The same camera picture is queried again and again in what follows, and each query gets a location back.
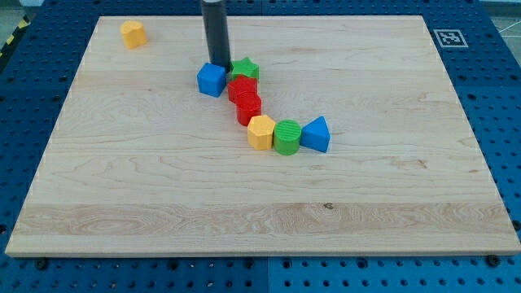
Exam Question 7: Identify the yellow heart block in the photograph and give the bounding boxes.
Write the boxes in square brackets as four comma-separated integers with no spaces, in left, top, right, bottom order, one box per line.
[120,20,148,49]

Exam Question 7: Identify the green star block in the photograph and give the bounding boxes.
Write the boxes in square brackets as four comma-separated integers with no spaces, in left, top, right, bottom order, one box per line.
[231,57,260,81]

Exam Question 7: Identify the red block behind cylinder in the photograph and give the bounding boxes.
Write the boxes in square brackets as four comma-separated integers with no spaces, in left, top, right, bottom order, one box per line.
[227,75,257,103]

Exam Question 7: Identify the blue cube block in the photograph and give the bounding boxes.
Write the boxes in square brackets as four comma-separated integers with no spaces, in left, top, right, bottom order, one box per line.
[196,63,226,98]

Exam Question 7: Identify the green cylinder block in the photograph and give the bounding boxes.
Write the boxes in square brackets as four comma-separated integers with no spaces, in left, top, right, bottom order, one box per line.
[274,120,302,155]

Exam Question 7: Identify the yellow hexagon block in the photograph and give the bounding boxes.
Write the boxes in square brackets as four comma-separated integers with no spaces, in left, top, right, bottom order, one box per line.
[247,115,276,151]

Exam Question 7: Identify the white fiducial marker tag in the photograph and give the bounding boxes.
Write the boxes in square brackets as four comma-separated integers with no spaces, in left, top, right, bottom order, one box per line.
[433,28,468,48]

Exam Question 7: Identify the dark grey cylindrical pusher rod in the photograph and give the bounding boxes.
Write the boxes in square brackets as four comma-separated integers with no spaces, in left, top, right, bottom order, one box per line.
[200,0,231,72]

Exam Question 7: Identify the blue triangle block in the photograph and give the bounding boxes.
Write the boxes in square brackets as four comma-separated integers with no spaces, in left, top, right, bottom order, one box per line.
[300,116,331,153]

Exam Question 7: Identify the light wooden board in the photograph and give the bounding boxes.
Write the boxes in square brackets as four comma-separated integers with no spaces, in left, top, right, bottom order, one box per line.
[6,15,520,257]

